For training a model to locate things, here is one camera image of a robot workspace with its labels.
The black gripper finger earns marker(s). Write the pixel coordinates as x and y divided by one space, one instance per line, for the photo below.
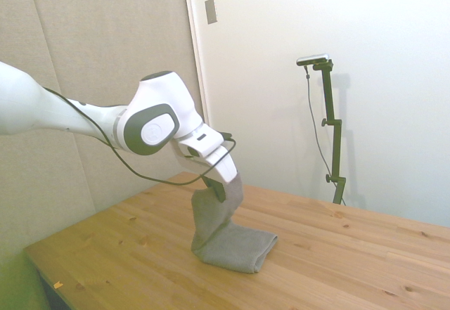
218 191

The white gripper body block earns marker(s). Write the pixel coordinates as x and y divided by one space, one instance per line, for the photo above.
225 167

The grey knitted towel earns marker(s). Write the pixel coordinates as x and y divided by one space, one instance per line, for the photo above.
232 246

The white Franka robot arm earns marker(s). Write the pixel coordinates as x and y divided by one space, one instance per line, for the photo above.
35 106

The small orange paper scrap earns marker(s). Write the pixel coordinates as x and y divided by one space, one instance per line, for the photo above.
58 284

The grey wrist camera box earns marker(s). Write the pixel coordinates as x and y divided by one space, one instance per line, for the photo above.
192 152

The black jointed camera stand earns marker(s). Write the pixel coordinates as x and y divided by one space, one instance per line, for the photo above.
335 141

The white door frame trim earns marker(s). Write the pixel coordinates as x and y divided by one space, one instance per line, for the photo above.
195 43

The grey stereo camera bar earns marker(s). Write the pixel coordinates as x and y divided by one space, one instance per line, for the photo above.
313 59

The grey wall switch plate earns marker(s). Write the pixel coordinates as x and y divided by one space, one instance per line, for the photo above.
211 11

